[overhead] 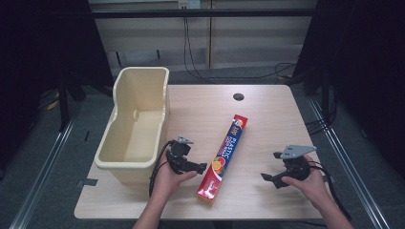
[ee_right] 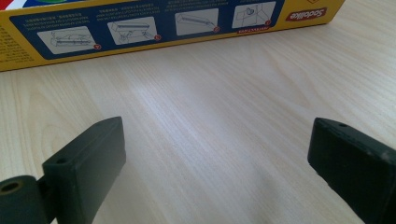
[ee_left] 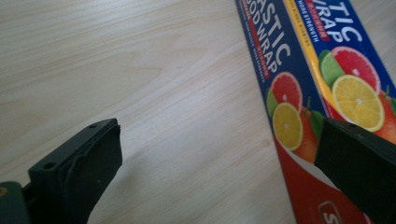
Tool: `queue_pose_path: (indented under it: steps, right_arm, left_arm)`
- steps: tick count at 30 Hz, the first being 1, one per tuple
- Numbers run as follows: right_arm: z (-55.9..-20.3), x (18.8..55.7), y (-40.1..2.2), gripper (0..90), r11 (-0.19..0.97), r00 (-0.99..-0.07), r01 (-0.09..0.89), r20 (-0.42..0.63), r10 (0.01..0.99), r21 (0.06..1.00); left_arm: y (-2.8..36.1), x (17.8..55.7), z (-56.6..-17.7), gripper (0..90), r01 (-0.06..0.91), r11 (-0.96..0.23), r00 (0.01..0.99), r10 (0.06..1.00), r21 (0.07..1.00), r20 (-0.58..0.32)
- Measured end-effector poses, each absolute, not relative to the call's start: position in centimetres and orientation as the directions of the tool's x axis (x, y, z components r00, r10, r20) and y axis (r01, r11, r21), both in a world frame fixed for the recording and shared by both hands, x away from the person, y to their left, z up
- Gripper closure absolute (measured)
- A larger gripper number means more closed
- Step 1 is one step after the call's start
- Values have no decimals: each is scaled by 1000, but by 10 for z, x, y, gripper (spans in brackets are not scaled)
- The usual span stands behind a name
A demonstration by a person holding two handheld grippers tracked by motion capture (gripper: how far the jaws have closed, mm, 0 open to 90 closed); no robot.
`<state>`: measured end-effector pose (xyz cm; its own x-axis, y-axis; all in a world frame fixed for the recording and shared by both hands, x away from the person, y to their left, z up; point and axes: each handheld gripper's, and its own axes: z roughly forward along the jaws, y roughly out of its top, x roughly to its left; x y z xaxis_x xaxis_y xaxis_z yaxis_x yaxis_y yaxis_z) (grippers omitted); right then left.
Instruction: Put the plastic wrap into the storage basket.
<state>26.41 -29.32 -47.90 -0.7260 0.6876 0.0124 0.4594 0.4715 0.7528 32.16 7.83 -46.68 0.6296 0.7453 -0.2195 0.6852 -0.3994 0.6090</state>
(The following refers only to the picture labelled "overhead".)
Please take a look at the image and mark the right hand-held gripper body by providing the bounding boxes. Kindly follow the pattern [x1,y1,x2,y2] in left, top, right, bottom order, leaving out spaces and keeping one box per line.
[279,144,318,181]

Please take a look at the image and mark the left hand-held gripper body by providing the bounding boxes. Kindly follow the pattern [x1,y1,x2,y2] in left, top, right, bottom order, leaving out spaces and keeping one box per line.
[165,135,195,175]

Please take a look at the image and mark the red and blue plastic wrap box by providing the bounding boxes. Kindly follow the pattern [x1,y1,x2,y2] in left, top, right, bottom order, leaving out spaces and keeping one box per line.
[196,114,249,206]

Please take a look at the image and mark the cream plastic bin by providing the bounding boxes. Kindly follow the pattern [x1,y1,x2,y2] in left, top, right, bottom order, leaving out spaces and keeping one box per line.
[94,66,171,187]

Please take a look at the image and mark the person's right hand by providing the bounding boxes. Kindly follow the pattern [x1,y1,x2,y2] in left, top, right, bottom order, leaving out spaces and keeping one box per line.
[281,155,330,210]

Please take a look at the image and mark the person's left hand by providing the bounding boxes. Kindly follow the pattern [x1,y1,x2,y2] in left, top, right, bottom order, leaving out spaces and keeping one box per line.
[152,152,199,200]

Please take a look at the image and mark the black metal stand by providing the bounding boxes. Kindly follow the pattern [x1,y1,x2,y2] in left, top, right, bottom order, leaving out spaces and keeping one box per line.
[320,68,332,127]
[56,71,86,133]

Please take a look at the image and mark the black tape strip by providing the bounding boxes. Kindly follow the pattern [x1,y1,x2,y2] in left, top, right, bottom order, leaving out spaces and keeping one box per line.
[75,177,98,188]

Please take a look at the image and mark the black curtain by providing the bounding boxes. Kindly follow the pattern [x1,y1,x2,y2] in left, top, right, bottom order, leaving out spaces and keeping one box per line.
[0,0,115,180]
[285,0,405,179]

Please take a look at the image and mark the black horizontal bar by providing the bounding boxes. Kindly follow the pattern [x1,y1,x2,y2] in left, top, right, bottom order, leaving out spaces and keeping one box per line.
[90,8,317,19]

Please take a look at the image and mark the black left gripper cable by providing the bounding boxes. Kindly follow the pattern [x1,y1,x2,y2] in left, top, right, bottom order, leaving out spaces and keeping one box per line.
[148,139,175,198]

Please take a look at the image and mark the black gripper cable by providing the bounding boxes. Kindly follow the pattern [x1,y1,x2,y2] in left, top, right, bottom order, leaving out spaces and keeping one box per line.
[307,159,353,222]
[148,139,175,198]

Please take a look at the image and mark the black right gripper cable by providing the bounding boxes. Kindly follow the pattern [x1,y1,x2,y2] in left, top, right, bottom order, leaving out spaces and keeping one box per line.
[307,159,353,222]

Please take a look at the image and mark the black floor cables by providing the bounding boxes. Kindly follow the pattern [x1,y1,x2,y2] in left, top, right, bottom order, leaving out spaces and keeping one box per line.
[305,117,330,136]

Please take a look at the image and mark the metal floor rail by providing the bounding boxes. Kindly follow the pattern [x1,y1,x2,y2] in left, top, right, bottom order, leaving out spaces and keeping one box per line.
[306,94,392,229]
[9,109,79,229]

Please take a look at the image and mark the black hanging wall cable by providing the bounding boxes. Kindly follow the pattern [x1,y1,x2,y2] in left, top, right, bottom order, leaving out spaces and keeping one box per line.
[182,16,298,84]

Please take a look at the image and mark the white wall outlet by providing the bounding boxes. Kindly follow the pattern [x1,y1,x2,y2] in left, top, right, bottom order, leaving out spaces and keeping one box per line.
[178,0,202,10]

